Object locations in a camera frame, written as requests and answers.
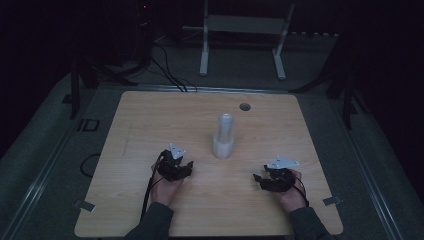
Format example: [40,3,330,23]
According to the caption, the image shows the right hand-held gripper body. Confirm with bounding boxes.
[259,155,300,194]

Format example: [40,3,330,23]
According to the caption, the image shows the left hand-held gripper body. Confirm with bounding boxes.
[156,143,187,183]

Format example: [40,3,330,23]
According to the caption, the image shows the translucent plastic container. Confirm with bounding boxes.
[212,112,235,160]

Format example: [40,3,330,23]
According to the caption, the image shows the person's left hand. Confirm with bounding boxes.
[150,163,184,207]

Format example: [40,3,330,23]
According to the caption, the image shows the person's right hand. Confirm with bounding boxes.
[273,168,310,214]

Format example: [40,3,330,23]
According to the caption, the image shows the grey tape piece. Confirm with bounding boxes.
[73,198,97,214]
[322,195,344,207]

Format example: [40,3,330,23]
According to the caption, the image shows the black stand legs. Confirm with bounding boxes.
[289,58,372,132]
[61,59,138,121]

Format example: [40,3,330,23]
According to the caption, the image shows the white power strip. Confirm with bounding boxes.
[289,31,340,39]

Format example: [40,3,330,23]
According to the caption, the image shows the dark equipment rack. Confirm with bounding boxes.
[98,0,155,69]

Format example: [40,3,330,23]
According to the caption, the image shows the white metal stand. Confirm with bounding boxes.
[198,0,297,81]

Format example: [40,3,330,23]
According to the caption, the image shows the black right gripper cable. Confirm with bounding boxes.
[292,175,311,208]

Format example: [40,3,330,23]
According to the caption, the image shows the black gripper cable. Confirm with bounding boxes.
[292,175,311,208]
[140,149,168,222]

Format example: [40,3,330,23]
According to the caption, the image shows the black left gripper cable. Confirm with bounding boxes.
[140,149,168,222]

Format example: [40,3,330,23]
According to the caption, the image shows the grey metal rail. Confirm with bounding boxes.
[96,83,291,95]
[328,96,406,240]
[0,96,96,240]

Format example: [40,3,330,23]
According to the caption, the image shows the black cable loop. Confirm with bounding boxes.
[79,152,102,179]

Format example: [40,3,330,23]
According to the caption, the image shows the black floor cables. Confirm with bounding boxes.
[149,42,198,93]

